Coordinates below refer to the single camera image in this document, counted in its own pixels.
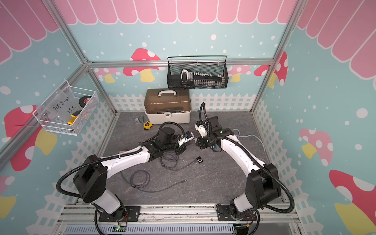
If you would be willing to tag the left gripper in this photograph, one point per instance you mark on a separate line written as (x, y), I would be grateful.
(181, 149)

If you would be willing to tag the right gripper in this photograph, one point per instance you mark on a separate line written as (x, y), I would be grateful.
(200, 145)

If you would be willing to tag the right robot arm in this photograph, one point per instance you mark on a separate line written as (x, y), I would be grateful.
(263, 184)

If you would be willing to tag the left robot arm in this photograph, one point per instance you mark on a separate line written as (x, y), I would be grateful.
(88, 181)

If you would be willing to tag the yellow tape measure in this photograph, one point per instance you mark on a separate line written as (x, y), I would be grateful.
(147, 125)

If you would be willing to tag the white box brown lid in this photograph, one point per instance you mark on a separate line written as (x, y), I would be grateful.
(164, 105)

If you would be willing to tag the socket set in basket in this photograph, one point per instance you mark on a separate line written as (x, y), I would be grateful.
(197, 80)

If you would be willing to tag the black tape roll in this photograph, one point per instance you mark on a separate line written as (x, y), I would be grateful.
(84, 100)

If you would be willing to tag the yellow tool in bin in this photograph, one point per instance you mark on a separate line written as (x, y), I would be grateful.
(74, 117)

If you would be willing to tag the black wire mesh basket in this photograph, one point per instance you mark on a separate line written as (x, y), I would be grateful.
(214, 64)

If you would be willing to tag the clear wall bin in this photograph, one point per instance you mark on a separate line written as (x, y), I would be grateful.
(55, 112)

